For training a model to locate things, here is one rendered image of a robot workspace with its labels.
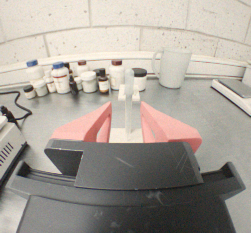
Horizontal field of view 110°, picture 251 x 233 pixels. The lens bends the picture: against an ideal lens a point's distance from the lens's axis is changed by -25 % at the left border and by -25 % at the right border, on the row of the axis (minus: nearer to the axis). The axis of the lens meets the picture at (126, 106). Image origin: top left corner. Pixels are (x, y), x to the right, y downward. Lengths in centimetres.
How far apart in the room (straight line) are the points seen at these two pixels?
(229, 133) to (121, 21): 57
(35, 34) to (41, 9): 11
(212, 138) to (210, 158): 7
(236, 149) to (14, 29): 93
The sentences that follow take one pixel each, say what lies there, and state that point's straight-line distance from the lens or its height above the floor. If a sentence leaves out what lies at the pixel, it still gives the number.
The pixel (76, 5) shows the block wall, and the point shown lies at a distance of 60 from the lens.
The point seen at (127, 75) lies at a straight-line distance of 16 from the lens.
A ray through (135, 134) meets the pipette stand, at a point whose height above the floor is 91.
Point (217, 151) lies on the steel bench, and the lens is 33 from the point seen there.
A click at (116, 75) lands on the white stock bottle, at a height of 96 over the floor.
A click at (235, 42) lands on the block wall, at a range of 93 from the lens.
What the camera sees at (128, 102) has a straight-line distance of 18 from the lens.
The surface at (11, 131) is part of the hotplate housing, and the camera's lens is 31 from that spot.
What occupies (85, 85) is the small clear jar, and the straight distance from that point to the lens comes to 44.
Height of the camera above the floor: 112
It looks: 36 degrees down
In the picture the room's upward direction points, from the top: straight up
